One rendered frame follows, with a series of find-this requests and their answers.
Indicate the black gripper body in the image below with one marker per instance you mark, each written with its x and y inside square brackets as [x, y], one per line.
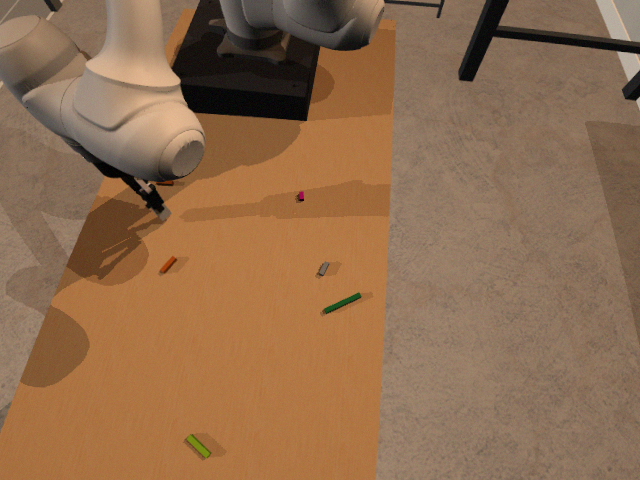
[111, 172]

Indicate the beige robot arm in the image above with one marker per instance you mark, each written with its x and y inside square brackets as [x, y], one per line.
[125, 106]

